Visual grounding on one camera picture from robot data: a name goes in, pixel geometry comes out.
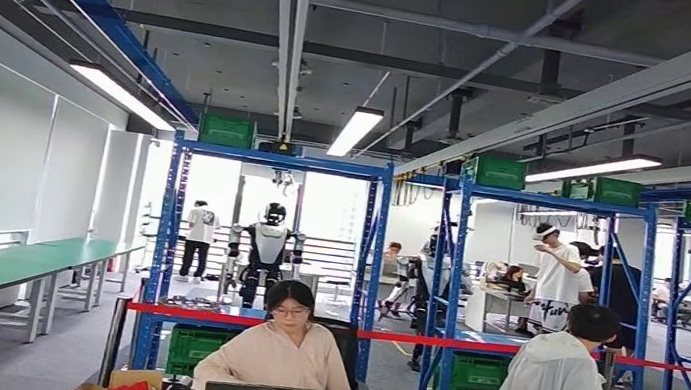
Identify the white desk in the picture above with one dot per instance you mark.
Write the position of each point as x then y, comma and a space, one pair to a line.
491, 309

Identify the long ceiling light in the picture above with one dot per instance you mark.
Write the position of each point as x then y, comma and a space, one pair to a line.
118, 93
589, 169
355, 131

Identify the round metal parts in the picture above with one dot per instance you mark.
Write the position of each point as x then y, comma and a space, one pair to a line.
191, 303

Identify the white VR headset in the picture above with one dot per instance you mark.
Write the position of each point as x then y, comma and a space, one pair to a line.
544, 233

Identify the black office chair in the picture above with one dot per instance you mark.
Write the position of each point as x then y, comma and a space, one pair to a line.
344, 354

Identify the white black humanoid robot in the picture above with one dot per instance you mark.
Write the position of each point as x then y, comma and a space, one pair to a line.
425, 277
267, 243

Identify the black yellow hoist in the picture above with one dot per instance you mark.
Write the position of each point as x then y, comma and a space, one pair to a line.
281, 147

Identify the pale grey roller blind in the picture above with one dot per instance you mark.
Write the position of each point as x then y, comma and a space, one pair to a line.
6, 155
73, 171

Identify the black stanchion post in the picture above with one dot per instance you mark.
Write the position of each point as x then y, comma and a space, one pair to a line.
113, 343

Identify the open cardboard box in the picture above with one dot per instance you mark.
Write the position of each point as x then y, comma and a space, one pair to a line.
125, 373

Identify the white overhead rail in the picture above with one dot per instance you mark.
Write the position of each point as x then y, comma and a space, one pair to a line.
599, 93

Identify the white ceiling conduit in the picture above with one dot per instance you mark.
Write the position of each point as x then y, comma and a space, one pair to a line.
285, 45

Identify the red barrier tape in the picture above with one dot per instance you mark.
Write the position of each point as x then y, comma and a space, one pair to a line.
433, 341

